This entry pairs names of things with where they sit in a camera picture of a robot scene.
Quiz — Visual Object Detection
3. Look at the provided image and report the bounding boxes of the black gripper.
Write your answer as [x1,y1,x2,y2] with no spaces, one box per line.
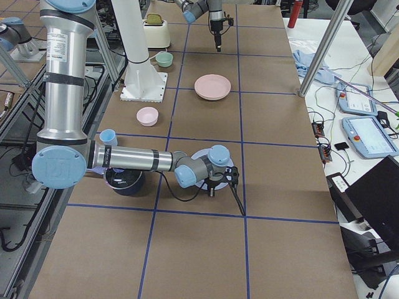
[208,11,234,52]
[205,166,239,197]

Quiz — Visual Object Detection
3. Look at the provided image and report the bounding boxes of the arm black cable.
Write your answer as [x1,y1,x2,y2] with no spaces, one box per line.
[161,168,246,217]

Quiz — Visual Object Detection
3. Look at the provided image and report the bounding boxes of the black monitor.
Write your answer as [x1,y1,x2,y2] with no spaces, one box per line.
[345,155,398,250]

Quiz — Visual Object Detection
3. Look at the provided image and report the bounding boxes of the upper teach pendant tablet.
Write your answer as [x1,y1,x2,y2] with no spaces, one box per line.
[337,82,378,116]

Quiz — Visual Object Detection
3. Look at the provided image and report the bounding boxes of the blue plate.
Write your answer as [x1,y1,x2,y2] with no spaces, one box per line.
[190,148,235,191]

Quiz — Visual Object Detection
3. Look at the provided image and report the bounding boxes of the white pedestal column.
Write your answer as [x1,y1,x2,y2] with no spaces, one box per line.
[113,1,168,102]

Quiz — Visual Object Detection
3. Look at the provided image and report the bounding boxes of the light blue cloth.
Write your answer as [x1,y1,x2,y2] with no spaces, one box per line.
[292,49,344,85]

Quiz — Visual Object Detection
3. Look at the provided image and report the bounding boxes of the grabber stick with green tip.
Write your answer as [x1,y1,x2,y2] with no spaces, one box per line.
[334,75,399,117]

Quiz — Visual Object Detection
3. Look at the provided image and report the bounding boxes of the pink plate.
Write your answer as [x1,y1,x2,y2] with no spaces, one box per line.
[194,74,231,101]

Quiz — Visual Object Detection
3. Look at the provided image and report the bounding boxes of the clear plastic bag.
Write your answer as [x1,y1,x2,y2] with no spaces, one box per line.
[288,37,319,54]

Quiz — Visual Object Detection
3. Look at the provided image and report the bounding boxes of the cream toaster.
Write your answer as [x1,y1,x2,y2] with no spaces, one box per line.
[143,17,171,49]

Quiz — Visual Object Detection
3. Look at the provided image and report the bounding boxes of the teach pendant tablet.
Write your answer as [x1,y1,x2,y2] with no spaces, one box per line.
[341,116,398,159]
[337,82,378,116]

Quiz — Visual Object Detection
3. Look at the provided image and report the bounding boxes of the lower teach pendant tablet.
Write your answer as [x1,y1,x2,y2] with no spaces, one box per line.
[341,116,398,159]

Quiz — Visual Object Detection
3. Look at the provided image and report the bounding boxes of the light blue cup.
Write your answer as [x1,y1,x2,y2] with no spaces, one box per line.
[99,129,118,146]

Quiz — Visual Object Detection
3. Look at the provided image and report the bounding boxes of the toast slice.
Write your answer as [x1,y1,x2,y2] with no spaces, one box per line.
[147,13,163,26]

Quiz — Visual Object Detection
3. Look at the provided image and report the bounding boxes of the dark blue pot with lid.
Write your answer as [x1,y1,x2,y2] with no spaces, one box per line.
[90,166,145,196]

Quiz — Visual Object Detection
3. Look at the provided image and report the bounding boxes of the aluminium frame post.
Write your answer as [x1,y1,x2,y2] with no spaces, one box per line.
[298,0,353,97]

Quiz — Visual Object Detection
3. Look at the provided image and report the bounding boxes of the green bowl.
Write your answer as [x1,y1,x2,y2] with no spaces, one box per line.
[155,52,173,68]

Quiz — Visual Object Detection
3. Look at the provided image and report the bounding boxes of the red cylinder bottle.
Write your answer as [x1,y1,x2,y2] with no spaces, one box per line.
[287,0,303,29]

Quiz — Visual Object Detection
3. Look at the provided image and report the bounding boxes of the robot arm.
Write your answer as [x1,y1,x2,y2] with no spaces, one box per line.
[173,0,234,52]
[32,1,239,197]

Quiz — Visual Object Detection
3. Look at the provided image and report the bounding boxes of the pink bowl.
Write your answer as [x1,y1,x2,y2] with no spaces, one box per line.
[136,107,159,126]

